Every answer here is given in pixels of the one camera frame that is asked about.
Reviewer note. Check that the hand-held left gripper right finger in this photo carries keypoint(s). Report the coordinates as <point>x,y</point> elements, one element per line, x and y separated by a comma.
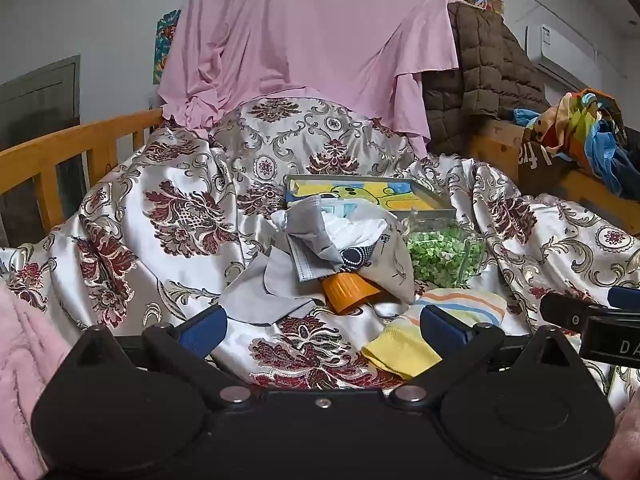
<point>442,332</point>

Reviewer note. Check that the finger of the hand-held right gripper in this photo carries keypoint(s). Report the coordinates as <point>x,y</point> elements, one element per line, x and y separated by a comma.
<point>567,312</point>
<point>625,296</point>

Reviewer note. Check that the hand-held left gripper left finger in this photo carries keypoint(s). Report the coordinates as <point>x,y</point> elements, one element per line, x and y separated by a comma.
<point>202,332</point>

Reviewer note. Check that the yellow striped towel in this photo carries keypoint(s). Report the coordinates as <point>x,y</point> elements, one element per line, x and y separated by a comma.
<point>400,345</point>

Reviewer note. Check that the grey cloth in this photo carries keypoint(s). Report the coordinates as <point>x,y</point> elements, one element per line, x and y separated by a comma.
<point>270,290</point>

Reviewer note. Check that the orange silicone cup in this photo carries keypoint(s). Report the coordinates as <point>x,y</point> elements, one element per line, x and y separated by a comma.
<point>347,292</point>

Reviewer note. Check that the grey face mask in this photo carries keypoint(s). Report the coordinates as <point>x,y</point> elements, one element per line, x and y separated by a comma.
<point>310,267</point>

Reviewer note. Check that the grey tray with cartoon painting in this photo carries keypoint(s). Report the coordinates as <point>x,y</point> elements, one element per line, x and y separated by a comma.
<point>400,195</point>

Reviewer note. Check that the person's right hand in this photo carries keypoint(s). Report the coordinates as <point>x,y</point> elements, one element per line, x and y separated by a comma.
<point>627,440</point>

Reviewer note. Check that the clear bag of green bits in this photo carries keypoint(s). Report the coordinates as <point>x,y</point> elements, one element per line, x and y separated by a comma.
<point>440,255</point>

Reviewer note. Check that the floral satin blanket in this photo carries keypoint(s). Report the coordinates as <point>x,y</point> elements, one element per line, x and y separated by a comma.
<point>165,260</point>

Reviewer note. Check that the blue cloth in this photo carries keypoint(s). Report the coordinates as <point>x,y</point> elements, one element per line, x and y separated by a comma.
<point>612,160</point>

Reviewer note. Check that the brown printed bag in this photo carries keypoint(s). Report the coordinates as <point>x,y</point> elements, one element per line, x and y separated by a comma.
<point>540,165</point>

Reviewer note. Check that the pink fleece garment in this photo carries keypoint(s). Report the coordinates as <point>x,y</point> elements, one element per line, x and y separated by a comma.
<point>22,360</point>

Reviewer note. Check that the teal cloth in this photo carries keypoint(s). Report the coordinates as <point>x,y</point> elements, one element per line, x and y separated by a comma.
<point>525,115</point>

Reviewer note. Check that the white air conditioner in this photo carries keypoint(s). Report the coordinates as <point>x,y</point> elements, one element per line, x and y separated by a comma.
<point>555,52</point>

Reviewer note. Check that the brown quilted jacket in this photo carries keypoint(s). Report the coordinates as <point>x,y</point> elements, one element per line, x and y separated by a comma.
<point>480,70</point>

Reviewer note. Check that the grey door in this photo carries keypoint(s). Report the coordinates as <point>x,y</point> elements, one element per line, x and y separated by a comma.
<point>35,95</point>

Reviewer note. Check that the pink sheet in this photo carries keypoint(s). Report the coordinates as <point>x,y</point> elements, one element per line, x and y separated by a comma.
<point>310,35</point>

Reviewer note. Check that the wooden bed frame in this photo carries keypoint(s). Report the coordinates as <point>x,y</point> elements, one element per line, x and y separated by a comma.
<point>492,150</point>
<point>75,137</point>

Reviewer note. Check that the colourful wall poster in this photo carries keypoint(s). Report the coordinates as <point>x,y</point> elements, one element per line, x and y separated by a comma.
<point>165,45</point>

